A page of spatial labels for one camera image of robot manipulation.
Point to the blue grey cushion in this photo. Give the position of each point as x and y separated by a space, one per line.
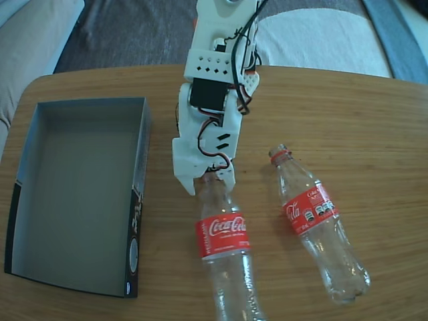
404 50

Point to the grey cardboard box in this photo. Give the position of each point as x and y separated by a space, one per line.
77 187

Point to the white cushion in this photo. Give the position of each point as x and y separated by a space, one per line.
334 40

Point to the beige sofa cushion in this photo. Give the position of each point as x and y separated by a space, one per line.
26 50

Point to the clear bottle with red label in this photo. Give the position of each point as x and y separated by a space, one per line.
311 214
224 234

